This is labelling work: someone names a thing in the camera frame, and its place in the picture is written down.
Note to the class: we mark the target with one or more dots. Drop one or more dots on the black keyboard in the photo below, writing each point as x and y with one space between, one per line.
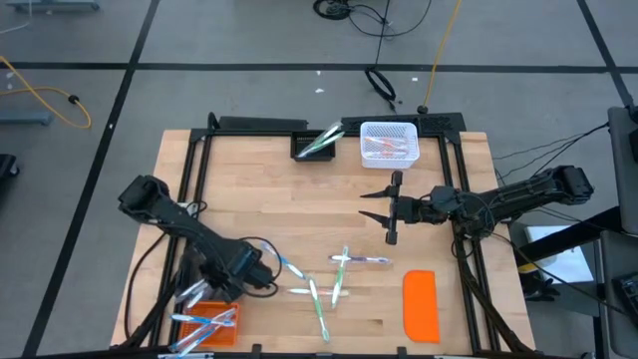
629 294

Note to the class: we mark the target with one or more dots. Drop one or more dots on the orange perforated basket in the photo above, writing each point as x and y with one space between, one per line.
226 340

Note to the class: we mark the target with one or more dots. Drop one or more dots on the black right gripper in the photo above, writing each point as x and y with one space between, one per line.
414 209

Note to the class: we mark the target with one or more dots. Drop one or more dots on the white paper sheet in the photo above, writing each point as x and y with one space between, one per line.
568 264

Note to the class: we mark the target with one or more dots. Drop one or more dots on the black flat panel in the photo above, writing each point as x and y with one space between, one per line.
259 123

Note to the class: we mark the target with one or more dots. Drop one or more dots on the grey desk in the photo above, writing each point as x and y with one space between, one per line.
618 249
623 189

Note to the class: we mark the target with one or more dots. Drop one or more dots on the grey translucent bin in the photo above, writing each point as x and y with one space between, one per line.
192 269

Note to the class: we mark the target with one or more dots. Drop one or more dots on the silver label strip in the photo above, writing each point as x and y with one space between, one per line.
204 355

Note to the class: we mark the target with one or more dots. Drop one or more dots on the black perforated panel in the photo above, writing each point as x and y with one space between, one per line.
443 122

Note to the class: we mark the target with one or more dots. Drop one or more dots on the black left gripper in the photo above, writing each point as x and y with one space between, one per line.
251 284

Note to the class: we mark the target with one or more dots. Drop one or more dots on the green toothbrush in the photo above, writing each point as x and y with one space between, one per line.
319 144
320 314
326 133
341 271

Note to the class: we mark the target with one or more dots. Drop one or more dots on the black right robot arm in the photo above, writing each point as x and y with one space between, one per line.
523 194

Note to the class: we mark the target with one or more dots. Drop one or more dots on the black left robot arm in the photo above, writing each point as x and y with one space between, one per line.
184 227

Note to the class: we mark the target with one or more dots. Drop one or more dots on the black desk beam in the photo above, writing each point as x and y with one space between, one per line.
563 242

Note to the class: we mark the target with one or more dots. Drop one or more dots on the orange toothbrush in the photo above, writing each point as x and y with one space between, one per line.
379 141
394 149
326 292

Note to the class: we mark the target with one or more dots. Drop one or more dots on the orange plastic lid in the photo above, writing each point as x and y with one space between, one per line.
421 309

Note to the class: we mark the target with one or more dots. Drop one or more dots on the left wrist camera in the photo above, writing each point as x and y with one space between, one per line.
246 262

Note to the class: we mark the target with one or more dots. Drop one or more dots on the black mesh basket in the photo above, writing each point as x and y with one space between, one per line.
326 153

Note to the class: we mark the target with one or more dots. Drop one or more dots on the black caster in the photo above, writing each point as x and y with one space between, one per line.
6 167

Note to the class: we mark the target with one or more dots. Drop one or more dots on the black glove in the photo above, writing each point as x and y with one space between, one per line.
541 289

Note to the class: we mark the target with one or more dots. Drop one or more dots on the white perforated basket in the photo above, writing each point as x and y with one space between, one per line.
389 128

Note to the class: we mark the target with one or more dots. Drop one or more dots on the purple toothbrush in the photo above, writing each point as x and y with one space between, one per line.
369 259
192 290
197 299

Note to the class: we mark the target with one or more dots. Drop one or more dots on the blue-grey cart base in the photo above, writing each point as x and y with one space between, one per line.
25 118
50 5

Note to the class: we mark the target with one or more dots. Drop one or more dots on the blue toothbrush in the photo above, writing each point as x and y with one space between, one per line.
290 267
215 326
189 342
199 319

